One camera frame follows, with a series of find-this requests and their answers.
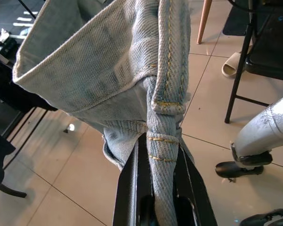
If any black right robot foot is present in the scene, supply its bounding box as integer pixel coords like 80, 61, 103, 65
214, 160, 265, 179

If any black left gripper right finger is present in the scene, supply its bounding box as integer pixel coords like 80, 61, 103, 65
173, 140, 218, 226

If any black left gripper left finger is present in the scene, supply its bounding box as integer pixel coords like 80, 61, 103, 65
112, 132, 157, 226

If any dark floor mat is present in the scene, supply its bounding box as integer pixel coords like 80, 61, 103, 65
223, 0, 252, 36

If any beige slipper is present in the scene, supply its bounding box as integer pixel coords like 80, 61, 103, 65
221, 52, 246, 79

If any silver right robot leg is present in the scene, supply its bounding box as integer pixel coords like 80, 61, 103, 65
230, 93, 283, 167

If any light denim garment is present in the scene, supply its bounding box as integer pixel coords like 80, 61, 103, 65
12, 0, 195, 226

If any black robot foot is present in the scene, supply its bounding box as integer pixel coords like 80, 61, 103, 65
214, 160, 265, 179
238, 208, 283, 226

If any wooden chair leg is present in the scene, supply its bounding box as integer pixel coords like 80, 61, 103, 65
196, 0, 213, 45

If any black metal folding chair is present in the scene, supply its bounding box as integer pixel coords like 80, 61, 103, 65
224, 0, 283, 124

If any black left robot foot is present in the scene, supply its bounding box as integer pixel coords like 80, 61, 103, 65
238, 208, 283, 226

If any small white floor scrap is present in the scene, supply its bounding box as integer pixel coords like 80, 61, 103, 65
63, 123, 76, 134

